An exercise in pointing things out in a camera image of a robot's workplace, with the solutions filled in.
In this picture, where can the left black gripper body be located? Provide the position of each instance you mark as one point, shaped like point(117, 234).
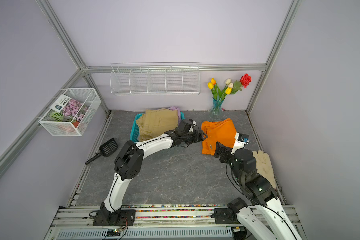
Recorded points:
point(191, 137)

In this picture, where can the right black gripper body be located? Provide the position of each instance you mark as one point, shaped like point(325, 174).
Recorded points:
point(231, 162)

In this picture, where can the orange pants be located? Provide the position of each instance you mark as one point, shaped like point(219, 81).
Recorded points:
point(223, 132)

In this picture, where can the khaki pants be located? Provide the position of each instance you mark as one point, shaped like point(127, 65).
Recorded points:
point(156, 123)

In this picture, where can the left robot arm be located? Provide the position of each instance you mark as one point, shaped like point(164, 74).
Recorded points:
point(129, 161)

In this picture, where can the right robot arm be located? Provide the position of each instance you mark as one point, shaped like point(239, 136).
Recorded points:
point(259, 209)

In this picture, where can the teal plastic basket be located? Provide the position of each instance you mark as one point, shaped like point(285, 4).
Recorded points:
point(133, 132)

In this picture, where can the cream work glove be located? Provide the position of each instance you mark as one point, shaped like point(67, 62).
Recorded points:
point(264, 167)

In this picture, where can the glass vase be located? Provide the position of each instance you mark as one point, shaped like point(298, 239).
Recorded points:
point(216, 110)

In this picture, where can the artificial flower bouquet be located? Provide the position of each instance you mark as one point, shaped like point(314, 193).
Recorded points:
point(230, 88)

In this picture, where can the black litter scoop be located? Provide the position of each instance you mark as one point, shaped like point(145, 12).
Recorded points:
point(105, 150)

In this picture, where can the purple flower pot plant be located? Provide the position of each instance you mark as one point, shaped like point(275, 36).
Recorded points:
point(67, 109)

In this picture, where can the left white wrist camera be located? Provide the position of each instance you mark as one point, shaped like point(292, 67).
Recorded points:
point(192, 125)

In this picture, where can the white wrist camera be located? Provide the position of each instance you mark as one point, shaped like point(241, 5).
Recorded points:
point(192, 125)
point(240, 140)

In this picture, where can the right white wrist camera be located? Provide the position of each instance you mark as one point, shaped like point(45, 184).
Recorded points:
point(240, 140)

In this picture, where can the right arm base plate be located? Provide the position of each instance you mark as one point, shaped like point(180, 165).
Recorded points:
point(226, 216)

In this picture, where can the white wire wall shelf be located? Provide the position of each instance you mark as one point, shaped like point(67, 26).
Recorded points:
point(176, 78)

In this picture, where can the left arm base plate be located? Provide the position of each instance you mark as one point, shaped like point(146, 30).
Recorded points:
point(117, 218)

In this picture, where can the white wire side basket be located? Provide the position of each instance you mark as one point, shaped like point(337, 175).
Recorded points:
point(87, 96)

